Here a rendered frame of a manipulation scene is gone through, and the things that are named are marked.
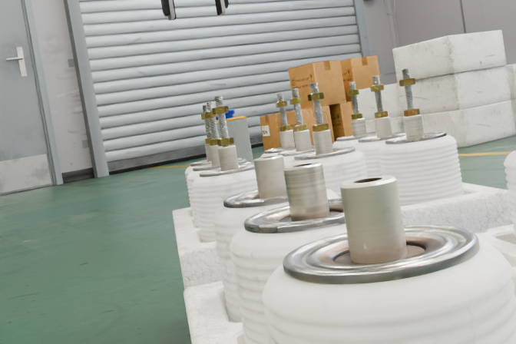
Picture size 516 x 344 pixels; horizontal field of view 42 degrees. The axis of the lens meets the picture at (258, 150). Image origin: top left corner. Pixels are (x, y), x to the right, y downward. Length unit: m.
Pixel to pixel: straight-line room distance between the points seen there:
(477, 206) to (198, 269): 0.33
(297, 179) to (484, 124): 3.15
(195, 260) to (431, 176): 0.30
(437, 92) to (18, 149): 3.59
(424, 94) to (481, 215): 2.73
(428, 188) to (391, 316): 0.60
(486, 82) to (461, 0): 3.77
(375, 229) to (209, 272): 0.50
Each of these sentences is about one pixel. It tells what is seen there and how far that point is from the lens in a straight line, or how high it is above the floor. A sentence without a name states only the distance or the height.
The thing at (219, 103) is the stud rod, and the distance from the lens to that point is 0.81.
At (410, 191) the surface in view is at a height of 0.19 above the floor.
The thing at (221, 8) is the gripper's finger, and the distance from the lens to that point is 0.94.
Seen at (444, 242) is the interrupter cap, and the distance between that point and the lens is 0.27.
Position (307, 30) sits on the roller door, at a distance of 7.11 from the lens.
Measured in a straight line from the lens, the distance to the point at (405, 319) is 0.23.
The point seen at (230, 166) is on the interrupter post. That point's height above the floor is 0.26.
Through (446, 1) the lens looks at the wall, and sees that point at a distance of 7.40.
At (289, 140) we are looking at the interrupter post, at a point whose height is 0.27.
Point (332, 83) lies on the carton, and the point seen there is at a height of 0.44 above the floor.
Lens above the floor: 0.31
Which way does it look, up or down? 3 degrees down
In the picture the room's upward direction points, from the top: 9 degrees counter-clockwise
